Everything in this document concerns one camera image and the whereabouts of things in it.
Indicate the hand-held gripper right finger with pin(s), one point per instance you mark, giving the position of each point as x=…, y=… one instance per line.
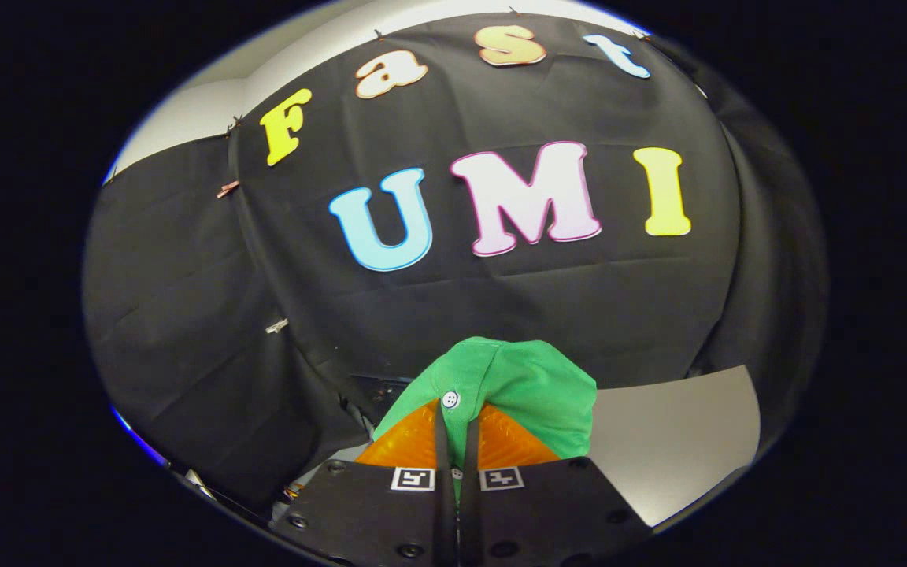
x=548, y=512

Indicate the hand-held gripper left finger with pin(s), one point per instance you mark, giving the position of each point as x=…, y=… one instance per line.
x=375, y=512

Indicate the green button shirt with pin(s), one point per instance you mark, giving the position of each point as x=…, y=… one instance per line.
x=532, y=386

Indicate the white cloth clip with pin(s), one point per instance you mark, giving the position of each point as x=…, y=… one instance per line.
x=276, y=325

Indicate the black backdrop cloth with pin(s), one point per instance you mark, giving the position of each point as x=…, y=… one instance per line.
x=264, y=252

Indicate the copper cloth clip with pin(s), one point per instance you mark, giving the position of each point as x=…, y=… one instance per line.
x=227, y=189

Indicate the row of dark cloth clips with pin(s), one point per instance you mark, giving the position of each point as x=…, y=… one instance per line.
x=379, y=35

